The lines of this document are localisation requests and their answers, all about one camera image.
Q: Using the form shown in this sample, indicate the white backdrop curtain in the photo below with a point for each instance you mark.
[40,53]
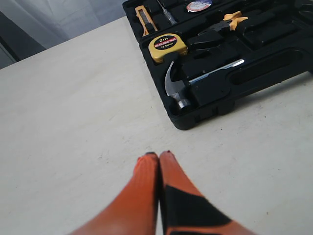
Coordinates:
[28,27]

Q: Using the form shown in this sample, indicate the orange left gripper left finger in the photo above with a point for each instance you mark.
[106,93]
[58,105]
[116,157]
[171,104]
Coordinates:
[134,210]

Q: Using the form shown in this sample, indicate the yellow tape measure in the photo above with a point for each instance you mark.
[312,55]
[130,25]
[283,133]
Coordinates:
[165,44]

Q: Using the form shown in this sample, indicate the yellow utility knife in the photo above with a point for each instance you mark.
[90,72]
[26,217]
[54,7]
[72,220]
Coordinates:
[146,20]

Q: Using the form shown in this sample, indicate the roll of electrical tape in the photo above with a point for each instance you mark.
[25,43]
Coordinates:
[198,5]

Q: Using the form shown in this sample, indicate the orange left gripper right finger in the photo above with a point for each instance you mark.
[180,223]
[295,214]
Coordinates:
[184,210]

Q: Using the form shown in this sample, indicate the test pen screwdriver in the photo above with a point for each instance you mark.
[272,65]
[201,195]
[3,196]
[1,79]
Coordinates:
[167,14]

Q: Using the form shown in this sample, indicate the black plastic tool case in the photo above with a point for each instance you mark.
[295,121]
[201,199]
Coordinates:
[276,42]

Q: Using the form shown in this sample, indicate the claw hammer black handle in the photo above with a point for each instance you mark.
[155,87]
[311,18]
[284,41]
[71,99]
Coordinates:
[176,89]

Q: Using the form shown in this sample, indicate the pliers with orange handles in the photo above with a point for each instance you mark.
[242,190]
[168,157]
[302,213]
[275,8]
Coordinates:
[229,22]

